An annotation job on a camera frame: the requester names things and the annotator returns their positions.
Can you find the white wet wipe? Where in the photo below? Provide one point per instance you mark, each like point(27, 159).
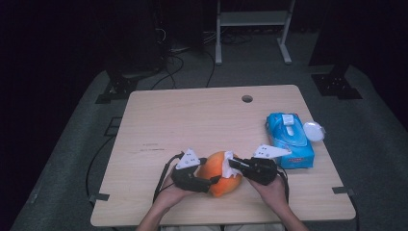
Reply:
point(227, 170)

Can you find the person's left hand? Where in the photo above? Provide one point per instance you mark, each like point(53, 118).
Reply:
point(174, 195)

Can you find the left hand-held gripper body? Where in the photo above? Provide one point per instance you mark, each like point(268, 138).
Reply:
point(189, 181)

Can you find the orange plush toy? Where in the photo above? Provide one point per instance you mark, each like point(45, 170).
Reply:
point(211, 166)

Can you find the black stand base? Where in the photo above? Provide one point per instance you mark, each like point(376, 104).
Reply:
point(335, 85)
point(120, 86)

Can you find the person's right hand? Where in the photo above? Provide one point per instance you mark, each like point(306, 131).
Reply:
point(272, 192)

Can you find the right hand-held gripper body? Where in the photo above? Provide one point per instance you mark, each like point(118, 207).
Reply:
point(261, 170)

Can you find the grey tape piece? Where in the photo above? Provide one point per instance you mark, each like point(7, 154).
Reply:
point(343, 190)
point(98, 197)

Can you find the blue wet wipes pack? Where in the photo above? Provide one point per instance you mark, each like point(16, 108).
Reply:
point(298, 150)

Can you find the white metal stand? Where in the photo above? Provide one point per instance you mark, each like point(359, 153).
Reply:
point(253, 17)

